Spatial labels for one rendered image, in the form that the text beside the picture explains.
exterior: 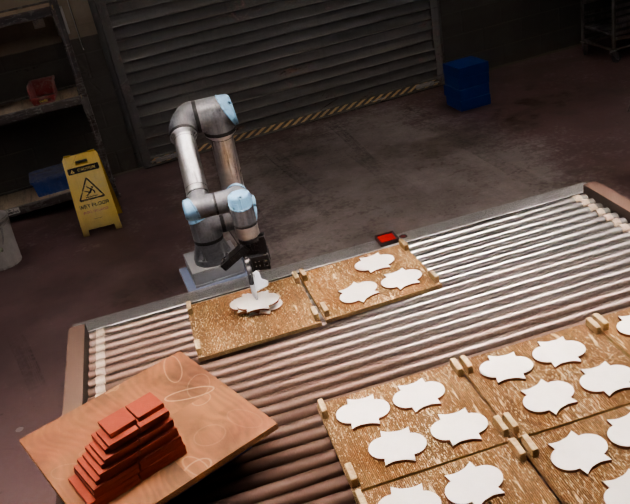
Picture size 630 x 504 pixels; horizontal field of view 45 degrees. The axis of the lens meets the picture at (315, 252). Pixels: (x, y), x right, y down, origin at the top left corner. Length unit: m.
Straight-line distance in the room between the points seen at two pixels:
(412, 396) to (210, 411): 0.54
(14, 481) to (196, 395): 1.88
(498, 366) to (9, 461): 2.56
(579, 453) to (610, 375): 0.30
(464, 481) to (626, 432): 0.41
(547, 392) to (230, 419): 0.82
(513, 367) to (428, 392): 0.25
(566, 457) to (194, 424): 0.91
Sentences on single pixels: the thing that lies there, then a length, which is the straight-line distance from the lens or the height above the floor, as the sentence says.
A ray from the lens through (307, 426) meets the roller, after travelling 2.11.
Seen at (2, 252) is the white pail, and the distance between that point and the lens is 5.95.
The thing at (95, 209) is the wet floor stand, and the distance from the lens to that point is 6.03.
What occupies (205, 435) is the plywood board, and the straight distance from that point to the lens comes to 1.97.
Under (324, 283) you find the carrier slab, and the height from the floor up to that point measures 0.94.
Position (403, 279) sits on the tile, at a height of 0.94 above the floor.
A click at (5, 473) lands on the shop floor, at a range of 3.95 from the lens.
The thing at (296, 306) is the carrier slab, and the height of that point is 0.94.
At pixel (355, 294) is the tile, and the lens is 2.56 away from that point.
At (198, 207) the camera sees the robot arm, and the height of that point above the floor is 1.33.
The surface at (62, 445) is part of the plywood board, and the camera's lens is 2.13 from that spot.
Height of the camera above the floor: 2.26
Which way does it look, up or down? 27 degrees down
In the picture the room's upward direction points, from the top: 11 degrees counter-clockwise
